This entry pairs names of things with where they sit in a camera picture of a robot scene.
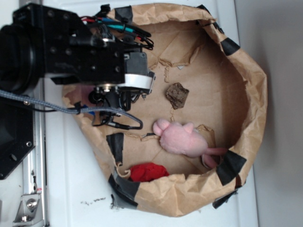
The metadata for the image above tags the brown rough rock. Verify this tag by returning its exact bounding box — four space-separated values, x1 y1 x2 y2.
165 82 189 110

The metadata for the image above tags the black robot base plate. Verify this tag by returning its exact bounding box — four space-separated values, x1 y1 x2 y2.
0 98 35 180

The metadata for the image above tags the red crumpled cloth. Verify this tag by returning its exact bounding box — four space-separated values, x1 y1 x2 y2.
130 163 169 182

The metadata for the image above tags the aluminium frame rail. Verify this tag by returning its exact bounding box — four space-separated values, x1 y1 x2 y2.
21 82 49 227

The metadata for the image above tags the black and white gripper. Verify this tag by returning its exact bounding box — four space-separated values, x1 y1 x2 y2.
93 48 155 111

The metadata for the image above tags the brown paper bag bin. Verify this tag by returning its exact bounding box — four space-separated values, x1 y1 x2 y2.
75 3 267 217

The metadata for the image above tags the grey braided cable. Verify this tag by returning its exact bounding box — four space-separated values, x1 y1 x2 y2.
0 89 144 131

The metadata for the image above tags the pink plush toy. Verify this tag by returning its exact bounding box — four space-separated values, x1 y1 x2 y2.
152 119 228 169

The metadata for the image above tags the metal corner bracket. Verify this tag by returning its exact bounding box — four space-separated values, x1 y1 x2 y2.
13 194 43 227

